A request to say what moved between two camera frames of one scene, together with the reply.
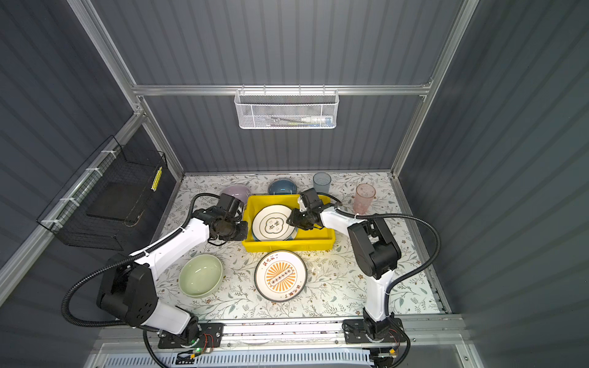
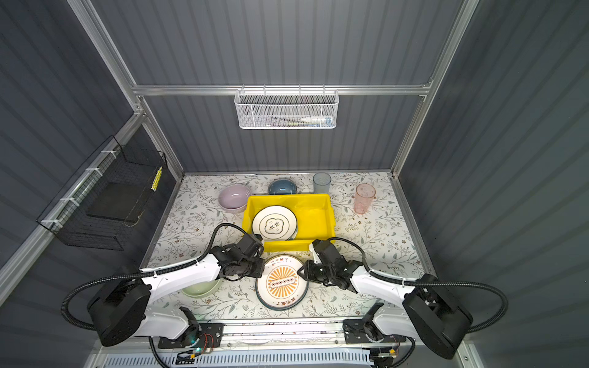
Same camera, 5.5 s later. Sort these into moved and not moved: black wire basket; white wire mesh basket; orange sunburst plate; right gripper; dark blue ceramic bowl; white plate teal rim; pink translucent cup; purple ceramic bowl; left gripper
Moved: orange sunburst plate; right gripper; left gripper
Not moved: white plate teal rim; black wire basket; white wire mesh basket; purple ceramic bowl; pink translucent cup; dark blue ceramic bowl
